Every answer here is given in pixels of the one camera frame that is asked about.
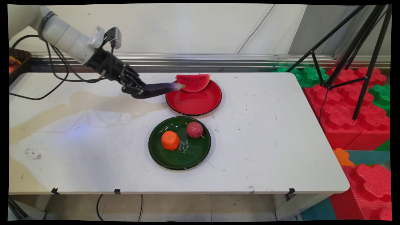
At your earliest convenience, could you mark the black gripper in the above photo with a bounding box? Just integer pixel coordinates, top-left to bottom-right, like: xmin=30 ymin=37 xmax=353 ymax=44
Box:
xmin=84 ymin=48 xmax=147 ymax=99

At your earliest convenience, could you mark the purple toy eggplant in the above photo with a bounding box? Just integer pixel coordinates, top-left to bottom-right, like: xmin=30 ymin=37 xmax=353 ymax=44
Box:
xmin=135 ymin=81 xmax=186 ymax=99

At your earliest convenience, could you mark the toy watermelon slice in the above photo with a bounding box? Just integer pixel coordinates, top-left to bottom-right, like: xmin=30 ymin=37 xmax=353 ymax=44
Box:
xmin=176 ymin=74 xmax=211 ymax=93

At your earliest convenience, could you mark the red plate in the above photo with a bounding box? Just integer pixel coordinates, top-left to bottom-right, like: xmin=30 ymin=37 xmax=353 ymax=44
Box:
xmin=165 ymin=79 xmax=223 ymax=116

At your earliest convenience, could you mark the orange toy fruit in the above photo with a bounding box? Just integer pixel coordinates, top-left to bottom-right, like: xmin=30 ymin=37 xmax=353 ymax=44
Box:
xmin=161 ymin=131 xmax=180 ymax=151

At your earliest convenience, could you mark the round red toy fruit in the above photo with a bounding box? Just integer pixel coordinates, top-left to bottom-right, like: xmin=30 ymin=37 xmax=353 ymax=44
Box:
xmin=186 ymin=121 xmax=205 ymax=139

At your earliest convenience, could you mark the dark green plate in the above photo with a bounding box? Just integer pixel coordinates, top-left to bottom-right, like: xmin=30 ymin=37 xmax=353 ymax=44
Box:
xmin=148 ymin=116 xmax=212 ymax=171

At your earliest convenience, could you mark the dark wicker basket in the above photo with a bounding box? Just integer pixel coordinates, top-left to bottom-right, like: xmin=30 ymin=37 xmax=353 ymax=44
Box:
xmin=9 ymin=47 xmax=32 ymax=85

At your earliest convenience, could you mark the toy fruit in basket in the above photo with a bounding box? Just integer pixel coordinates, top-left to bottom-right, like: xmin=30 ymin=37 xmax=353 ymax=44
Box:
xmin=9 ymin=56 xmax=21 ymax=74

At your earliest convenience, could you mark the green foam block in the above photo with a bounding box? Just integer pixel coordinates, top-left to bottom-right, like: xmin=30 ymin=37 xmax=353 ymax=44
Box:
xmin=368 ymin=84 xmax=391 ymax=117
xmin=271 ymin=64 xmax=329 ymax=88

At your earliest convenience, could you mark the large red foam block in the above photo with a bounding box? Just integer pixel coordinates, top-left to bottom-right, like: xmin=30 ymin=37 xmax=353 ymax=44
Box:
xmin=304 ymin=84 xmax=362 ymax=150

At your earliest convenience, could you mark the white table leg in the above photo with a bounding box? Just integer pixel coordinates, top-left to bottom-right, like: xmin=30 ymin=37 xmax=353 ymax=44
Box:
xmin=274 ymin=193 xmax=332 ymax=221

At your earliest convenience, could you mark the orange foam piece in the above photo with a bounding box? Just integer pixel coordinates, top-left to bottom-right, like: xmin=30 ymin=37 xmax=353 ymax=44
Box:
xmin=332 ymin=148 xmax=355 ymax=167

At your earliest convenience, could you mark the black tripod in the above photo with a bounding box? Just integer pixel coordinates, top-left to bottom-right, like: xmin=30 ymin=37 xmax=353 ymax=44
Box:
xmin=286 ymin=5 xmax=393 ymax=121

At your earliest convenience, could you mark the teal foam mat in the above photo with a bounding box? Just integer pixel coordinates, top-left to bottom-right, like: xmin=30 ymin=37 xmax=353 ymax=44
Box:
xmin=345 ymin=150 xmax=391 ymax=166

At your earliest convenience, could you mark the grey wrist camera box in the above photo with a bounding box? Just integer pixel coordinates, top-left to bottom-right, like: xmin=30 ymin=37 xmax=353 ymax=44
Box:
xmin=104 ymin=27 xmax=122 ymax=49

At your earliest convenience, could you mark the white camera mounting bracket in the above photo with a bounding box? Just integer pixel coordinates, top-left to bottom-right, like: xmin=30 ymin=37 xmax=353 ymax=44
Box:
xmin=87 ymin=26 xmax=105 ymax=49

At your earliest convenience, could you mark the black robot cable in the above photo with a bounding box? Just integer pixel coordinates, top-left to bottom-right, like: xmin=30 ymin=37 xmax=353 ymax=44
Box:
xmin=9 ymin=34 xmax=110 ymax=101

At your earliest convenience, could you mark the aluminium wall rail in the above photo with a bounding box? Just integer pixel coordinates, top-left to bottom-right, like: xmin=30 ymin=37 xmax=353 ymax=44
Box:
xmin=31 ymin=52 xmax=391 ymax=73

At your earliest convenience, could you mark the black floor cable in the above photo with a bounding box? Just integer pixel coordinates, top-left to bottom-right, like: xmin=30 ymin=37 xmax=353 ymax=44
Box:
xmin=96 ymin=194 xmax=105 ymax=221
xmin=137 ymin=194 xmax=144 ymax=221

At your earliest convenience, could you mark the thin tripod cable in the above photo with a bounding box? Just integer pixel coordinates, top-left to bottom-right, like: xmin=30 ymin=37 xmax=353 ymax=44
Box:
xmin=318 ymin=87 xmax=329 ymax=123

